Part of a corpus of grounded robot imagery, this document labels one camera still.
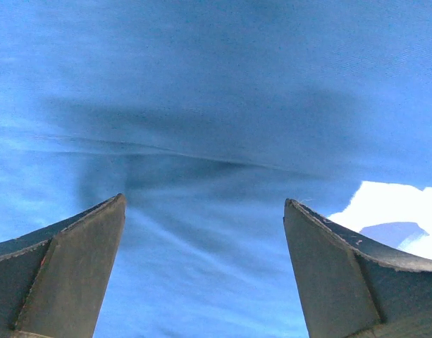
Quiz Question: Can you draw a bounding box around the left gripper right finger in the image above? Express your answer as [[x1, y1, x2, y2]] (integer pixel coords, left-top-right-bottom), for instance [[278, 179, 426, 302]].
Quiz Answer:
[[283, 199, 432, 337]]

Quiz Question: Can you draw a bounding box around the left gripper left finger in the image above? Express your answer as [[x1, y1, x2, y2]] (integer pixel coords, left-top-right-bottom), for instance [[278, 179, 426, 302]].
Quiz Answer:
[[0, 194, 126, 337]]

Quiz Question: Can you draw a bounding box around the blue t shirt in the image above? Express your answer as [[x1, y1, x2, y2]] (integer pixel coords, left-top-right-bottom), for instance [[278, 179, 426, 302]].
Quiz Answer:
[[0, 1, 432, 337]]

